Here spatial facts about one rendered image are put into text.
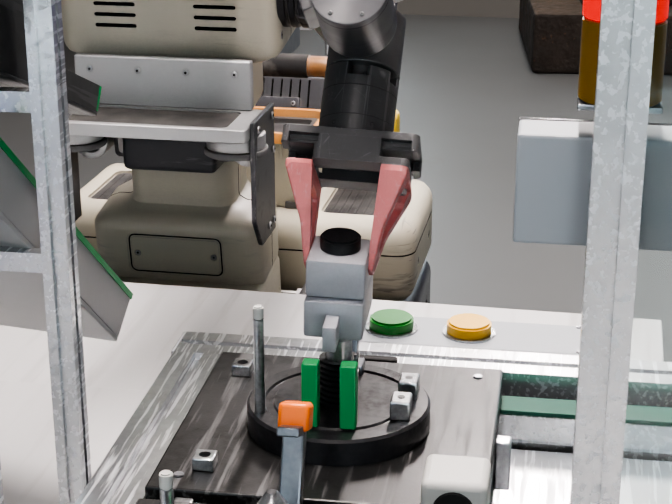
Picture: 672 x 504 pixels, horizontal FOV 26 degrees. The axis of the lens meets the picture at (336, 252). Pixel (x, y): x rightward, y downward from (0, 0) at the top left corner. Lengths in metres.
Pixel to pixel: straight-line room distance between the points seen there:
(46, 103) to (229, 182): 0.82
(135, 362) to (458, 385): 0.44
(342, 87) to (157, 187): 0.80
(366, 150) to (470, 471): 0.24
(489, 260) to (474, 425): 3.18
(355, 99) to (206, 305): 0.61
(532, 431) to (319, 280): 0.25
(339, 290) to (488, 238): 3.44
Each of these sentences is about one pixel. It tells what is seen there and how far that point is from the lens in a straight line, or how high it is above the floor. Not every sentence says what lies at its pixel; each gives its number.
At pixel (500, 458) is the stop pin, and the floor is 0.95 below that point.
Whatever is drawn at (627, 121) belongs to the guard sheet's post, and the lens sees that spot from 0.86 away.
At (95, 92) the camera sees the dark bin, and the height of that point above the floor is 1.21.
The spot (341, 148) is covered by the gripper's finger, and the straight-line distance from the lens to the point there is 1.06.
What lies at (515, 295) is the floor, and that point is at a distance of 4.04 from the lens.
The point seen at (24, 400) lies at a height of 0.86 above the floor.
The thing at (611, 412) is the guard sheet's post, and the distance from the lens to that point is 0.92.
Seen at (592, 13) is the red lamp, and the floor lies 1.31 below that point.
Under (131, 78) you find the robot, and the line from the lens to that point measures 1.78.
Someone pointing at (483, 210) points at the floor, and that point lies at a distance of 4.75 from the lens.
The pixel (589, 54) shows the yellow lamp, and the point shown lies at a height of 1.29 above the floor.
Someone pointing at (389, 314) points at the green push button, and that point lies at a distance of 1.32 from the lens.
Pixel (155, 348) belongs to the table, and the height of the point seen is 0.86.
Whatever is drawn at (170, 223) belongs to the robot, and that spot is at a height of 0.88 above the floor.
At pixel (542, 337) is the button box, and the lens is 1.31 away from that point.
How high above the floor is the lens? 1.47
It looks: 20 degrees down
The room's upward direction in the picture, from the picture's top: straight up
